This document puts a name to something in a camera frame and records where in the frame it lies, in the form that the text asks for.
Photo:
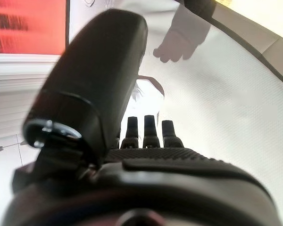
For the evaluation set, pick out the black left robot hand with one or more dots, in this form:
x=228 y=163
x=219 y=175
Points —
x=96 y=70

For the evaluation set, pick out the white garment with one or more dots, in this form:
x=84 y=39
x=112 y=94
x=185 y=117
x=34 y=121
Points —
x=148 y=99

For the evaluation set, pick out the beige covered bed mattress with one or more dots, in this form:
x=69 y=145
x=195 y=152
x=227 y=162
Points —
x=226 y=106

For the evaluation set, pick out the beige padded bed frame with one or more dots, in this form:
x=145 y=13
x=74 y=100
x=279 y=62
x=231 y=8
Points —
x=278 y=50

